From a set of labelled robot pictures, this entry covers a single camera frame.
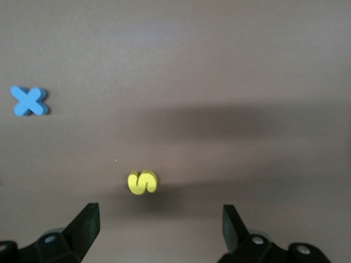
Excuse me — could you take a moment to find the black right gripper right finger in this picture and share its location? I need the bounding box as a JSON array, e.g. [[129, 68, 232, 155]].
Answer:
[[219, 204, 291, 263]]

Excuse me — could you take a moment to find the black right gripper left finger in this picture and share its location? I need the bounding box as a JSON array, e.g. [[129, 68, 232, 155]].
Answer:
[[19, 202, 100, 263]]

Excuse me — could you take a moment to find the yellow foam letter s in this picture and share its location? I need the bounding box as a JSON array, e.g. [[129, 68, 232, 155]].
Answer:
[[127, 169, 159, 196]]

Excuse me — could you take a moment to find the blue foam letter x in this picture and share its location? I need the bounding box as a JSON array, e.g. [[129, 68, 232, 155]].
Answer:
[[10, 85, 51, 116]]

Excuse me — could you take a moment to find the brown table cover sheet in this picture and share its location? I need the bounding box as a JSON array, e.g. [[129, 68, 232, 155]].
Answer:
[[0, 0, 351, 263]]

